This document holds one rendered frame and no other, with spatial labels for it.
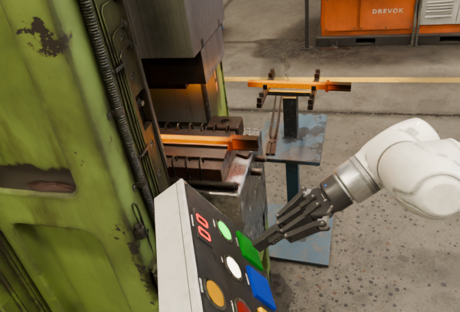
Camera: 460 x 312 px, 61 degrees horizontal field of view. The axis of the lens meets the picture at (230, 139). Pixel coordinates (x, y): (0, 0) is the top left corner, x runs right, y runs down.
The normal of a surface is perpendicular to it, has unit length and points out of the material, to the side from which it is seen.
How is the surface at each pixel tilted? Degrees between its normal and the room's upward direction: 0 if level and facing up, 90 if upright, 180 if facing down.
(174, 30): 90
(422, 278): 0
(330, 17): 90
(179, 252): 30
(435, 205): 69
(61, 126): 89
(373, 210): 0
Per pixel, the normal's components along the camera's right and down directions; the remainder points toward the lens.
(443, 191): -0.21, 0.28
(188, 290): -0.58, -0.62
